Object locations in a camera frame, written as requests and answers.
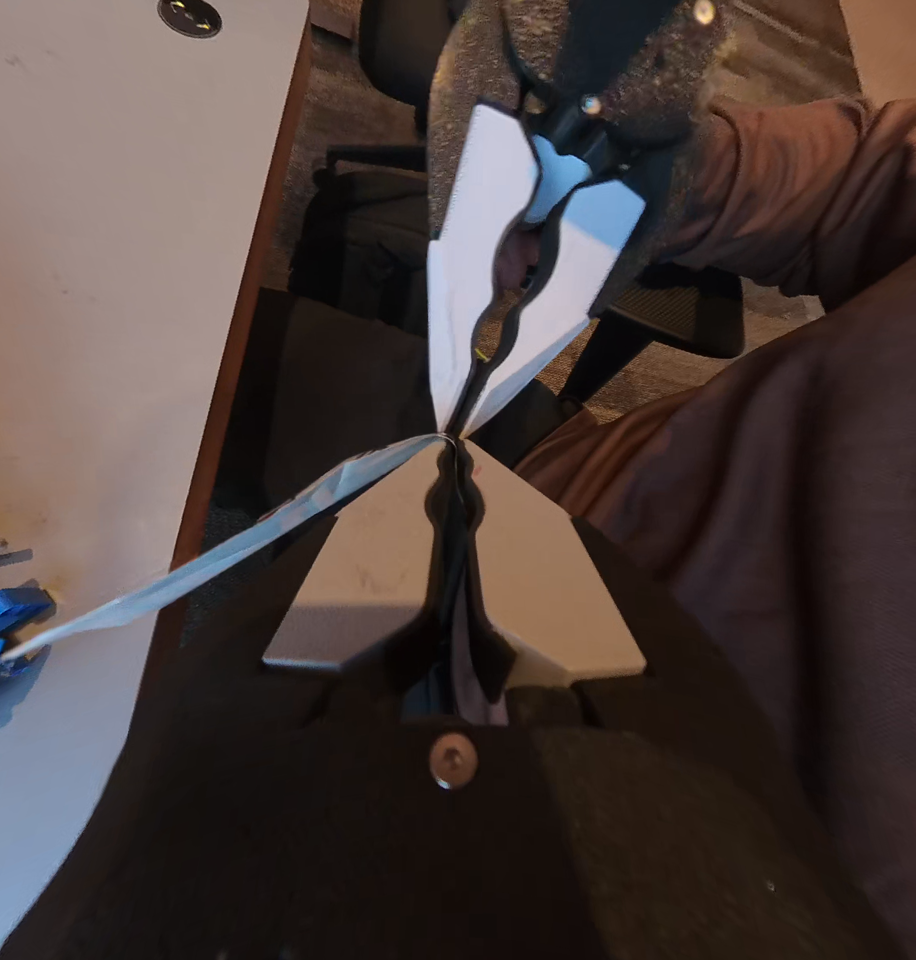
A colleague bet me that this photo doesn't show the person's dark trousers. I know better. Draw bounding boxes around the person's dark trousers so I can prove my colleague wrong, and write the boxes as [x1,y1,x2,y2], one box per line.
[255,288,586,489]

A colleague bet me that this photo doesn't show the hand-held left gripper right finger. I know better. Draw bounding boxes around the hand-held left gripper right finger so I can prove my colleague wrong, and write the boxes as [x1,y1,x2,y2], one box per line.
[458,441,648,687]

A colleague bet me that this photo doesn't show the black desk cable grommet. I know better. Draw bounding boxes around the black desk cable grommet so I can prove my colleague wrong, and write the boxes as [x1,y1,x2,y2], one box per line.
[156,0,224,39]

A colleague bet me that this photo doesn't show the black mesh office chair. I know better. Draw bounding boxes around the black mesh office chair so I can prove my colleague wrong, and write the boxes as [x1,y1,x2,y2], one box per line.
[559,262,747,410]

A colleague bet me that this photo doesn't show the black backpack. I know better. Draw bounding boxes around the black backpack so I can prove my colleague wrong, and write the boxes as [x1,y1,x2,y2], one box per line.
[289,146,432,335]

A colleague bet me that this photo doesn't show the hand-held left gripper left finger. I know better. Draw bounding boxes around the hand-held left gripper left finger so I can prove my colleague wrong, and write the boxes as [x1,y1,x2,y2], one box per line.
[261,437,455,671]

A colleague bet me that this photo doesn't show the holographic sticker sheet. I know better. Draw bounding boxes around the holographic sticker sheet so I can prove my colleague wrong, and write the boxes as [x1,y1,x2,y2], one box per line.
[0,431,459,661]

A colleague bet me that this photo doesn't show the toy brick race car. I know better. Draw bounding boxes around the toy brick race car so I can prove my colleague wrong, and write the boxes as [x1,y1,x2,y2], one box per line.
[0,536,57,714]

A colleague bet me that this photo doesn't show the person's right forearm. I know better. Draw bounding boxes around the person's right forearm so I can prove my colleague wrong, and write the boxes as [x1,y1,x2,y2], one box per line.
[653,93,916,309]

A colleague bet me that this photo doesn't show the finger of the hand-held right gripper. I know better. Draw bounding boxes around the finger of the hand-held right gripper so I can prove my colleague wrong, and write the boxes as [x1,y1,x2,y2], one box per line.
[461,196,648,438]
[426,103,541,435]

